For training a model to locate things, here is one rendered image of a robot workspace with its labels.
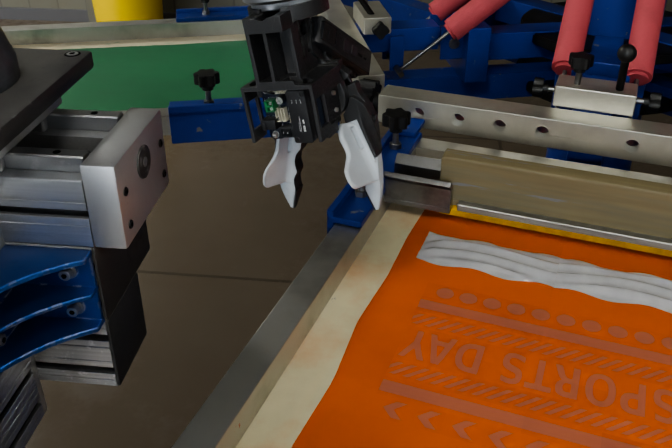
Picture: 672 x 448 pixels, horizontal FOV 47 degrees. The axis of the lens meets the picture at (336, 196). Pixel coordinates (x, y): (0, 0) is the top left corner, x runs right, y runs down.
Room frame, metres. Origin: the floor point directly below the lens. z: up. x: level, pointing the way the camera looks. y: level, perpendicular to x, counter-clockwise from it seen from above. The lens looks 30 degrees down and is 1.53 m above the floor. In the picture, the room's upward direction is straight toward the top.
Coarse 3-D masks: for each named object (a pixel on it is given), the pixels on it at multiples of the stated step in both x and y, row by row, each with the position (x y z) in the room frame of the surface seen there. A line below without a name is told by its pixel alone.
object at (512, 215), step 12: (468, 204) 0.91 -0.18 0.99; (480, 204) 0.91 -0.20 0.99; (492, 216) 0.90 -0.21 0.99; (504, 216) 0.89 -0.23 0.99; (516, 216) 0.88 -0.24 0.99; (528, 216) 0.88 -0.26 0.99; (540, 216) 0.88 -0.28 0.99; (552, 228) 0.87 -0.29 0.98; (564, 228) 0.86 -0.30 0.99; (576, 228) 0.86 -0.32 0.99; (588, 228) 0.85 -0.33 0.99; (600, 228) 0.85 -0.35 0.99; (612, 228) 0.85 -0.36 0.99; (624, 240) 0.83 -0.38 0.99; (636, 240) 0.83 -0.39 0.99; (648, 240) 0.82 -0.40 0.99; (660, 240) 0.82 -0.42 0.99
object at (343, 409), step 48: (480, 240) 0.88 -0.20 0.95; (528, 240) 0.88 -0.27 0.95; (384, 288) 0.77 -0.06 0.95; (480, 288) 0.77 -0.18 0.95; (528, 288) 0.77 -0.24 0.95; (384, 336) 0.68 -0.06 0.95; (336, 384) 0.60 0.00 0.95; (336, 432) 0.54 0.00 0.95; (384, 432) 0.54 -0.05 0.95; (432, 432) 0.54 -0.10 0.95
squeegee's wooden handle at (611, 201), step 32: (448, 160) 0.93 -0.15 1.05; (480, 160) 0.92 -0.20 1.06; (512, 160) 0.92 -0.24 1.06; (480, 192) 0.92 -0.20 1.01; (512, 192) 0.90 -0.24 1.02; (544, 192) 0.89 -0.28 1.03; (576, 192) 0.87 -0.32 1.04; (608, 192) 0.86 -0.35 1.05; (640, 192) 0.84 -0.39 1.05; (608, 224) 0.85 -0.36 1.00; (640, 224) 0.84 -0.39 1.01
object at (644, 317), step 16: (576, 240) 0.88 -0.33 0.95; (576, 256) 0.85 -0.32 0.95; (592, 256) 0.85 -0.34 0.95; (608, 256) 0.85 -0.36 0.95; (624, 256) 0.85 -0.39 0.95; (640, 256) 0.85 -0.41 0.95; (656, 256) 0.85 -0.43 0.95; (640, 272) 0.81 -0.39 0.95; (656, 272) 0.81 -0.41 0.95; (560, 288) 0.77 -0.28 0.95; (560, 304) 0.74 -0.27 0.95; (576, 304) 0.74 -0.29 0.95; (592, 304) 0.74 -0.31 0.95; (608, 304) 0.74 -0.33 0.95; (624, 304) 0.74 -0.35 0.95; (640, 304) 0.74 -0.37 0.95; (608, 320) 0.71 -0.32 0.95; (624, 320) 0.71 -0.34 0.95; (640, 320) 0.71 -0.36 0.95; (656, 320) 0.71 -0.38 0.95
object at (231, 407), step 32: (544, 160) 1.06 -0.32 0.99; (320, 256) 0.79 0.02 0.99; (352, 256) 0.83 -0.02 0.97; (288, 288) 0.73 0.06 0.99; (320, 288) 0.73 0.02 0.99; (288, 320) 0.67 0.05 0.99; (256, 352) 0.62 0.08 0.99; (288, 352) 0.64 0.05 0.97; (224, 384) 0.57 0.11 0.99; (256, 384) 0.57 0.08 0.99; (224, 416) 0.53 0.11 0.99
